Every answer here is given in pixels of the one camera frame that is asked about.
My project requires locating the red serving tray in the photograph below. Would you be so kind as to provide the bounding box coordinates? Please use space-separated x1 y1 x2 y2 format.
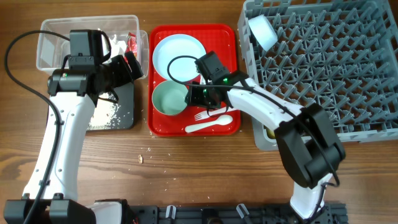
147 24 237 136

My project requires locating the yellow plastic cup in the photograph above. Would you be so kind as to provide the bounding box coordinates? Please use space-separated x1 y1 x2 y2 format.
264 126 275 139

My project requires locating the light blue bowl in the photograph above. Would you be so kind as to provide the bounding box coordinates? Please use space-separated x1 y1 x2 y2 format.
248 15 278 52

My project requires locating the food crumb on table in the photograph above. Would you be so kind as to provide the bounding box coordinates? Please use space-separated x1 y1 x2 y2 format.
138 154 144 164

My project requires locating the light blue plate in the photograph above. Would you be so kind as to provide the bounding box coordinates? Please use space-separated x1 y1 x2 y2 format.
152 34 206 82

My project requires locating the spilled rice in tray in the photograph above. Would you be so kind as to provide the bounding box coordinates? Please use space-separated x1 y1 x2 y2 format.
87 93 121 131

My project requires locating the white napkin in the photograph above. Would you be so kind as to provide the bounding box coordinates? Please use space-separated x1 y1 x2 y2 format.
101 33 127 61

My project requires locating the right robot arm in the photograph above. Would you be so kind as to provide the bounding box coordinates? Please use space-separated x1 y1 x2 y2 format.
184 52 346 223

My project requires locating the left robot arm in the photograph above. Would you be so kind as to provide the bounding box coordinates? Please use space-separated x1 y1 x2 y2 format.
4 29 142 223

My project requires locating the green bowl with food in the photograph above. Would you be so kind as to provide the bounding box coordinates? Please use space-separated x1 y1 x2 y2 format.
152 80 188 116

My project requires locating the grey dishwasher rack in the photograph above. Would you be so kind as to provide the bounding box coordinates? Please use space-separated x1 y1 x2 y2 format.
238 0 397 142

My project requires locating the white plastic spoon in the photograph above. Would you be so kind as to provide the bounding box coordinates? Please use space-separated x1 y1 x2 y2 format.
185 114 233 133

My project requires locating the black waste tray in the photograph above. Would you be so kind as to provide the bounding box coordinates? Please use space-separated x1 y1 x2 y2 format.
48 70 134 129

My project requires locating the white plastic fork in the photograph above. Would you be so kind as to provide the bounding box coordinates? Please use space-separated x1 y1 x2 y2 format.
194 106 236 121

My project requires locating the clear plastic waste bin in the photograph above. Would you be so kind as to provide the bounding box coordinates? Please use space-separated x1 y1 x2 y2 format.
36 15 149 78

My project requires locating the red snack wrapper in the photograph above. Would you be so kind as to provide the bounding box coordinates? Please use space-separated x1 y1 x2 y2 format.
125 32 138 58

